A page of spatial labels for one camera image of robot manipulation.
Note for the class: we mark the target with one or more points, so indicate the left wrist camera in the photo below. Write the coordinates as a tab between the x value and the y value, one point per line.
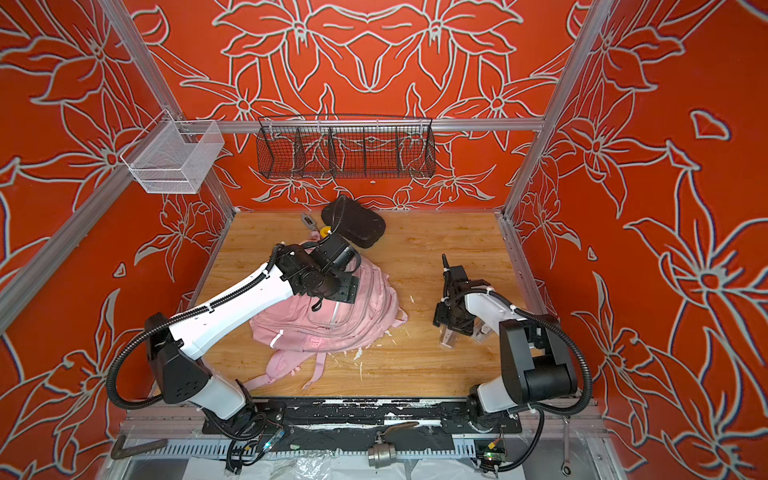
335	254

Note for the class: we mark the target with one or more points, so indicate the white wire wall basket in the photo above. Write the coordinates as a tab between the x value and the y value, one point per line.
170	157

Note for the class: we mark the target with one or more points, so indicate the rusty metal bracket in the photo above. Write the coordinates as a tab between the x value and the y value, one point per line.
121	451

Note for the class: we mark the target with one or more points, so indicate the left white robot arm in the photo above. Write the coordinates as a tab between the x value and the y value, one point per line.
176	345

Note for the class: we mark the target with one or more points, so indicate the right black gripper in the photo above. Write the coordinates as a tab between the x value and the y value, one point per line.
440	317

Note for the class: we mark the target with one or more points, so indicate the pink student backpack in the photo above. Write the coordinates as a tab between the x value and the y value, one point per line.
297	332

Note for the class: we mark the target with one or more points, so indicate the black pencil case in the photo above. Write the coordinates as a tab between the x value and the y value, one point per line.
359	225

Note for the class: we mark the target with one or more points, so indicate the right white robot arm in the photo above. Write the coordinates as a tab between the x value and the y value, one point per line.
541	367

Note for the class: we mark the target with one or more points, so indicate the clear eraser box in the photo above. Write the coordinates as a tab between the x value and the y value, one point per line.
480	333

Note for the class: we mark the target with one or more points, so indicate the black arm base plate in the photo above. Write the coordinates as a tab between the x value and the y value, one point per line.
451	414

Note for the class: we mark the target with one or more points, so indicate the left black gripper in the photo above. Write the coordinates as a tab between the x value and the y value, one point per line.
350	288

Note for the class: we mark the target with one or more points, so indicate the white cable duct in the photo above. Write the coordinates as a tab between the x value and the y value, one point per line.
215	449

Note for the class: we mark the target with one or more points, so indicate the silver wrench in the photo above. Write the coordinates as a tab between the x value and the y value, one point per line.
565	468

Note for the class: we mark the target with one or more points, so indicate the black wire wall basket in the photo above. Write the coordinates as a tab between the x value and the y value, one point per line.
352	148

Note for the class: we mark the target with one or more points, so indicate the metal ball valve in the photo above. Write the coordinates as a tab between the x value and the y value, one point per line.
383	453

